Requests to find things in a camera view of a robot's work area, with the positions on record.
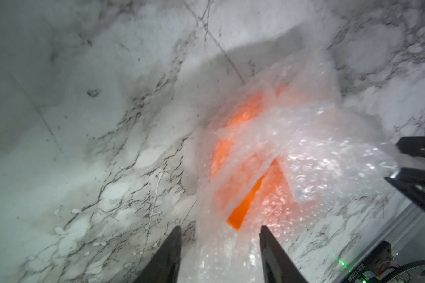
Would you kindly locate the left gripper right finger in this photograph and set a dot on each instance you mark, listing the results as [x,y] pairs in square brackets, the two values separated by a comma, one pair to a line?
[277,266]

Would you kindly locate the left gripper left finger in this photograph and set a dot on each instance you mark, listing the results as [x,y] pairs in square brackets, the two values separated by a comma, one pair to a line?
[165,263]

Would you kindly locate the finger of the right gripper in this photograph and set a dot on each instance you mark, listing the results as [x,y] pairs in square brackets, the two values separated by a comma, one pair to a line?
[412,146]
[411,183]

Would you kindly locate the bubble wrap around orange plate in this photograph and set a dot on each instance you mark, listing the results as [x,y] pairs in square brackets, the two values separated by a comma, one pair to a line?
[328,153]

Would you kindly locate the right base circuit board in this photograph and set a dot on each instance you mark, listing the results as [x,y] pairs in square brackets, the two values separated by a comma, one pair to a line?
[376,275]

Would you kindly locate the aluminium front rail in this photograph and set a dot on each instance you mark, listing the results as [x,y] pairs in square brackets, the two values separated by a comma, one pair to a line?
[405,232]

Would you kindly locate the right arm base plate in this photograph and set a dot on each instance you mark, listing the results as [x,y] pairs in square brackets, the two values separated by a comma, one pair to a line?
[380,254]

